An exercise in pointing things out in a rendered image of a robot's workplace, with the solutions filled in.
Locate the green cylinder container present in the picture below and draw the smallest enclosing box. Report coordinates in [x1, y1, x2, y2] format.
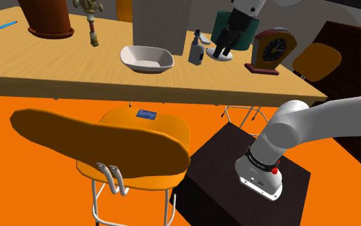
[211, 10, 260, 52]

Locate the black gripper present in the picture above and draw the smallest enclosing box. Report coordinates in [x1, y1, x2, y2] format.
[212, 8, 253, 59]

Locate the brown mantel clock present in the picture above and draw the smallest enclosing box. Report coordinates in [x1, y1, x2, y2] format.
[244, 27, 298, 76]

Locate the brown round pot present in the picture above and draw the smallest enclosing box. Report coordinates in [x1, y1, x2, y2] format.
[17, 0, 75, 40]

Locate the white bowl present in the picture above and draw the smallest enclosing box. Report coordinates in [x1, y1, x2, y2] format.
[119, 44, 176, 74]

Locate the blue pen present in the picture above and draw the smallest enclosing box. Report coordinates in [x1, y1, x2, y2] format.
[0, 21, 18, 32]

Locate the wooden table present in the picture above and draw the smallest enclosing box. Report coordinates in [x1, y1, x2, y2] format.
[0, 5, 328, 109]

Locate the grey upright box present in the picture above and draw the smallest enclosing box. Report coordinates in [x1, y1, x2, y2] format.
[131, 0, 193, 57]

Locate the orange chair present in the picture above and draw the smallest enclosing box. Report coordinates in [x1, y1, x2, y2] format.
[221, 42, 343, 137]
[115, 0, 134, 23]
[9, 106, 191, 226]

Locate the dark robot stand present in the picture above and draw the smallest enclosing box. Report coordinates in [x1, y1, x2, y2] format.
[169, 121, 312, 226]

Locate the dark wooden cabinet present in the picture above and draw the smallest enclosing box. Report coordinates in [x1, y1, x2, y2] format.
[310, 21, 361, 181]

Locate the brass and red figure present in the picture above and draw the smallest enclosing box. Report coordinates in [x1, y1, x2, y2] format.
[72, 0, 104, 48]

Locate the grey spray bottle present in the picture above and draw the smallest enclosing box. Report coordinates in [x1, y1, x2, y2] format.
[188, 29, 206, 66]

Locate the white round plate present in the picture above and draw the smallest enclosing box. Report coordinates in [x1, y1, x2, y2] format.
[205, 46, 234, 62]

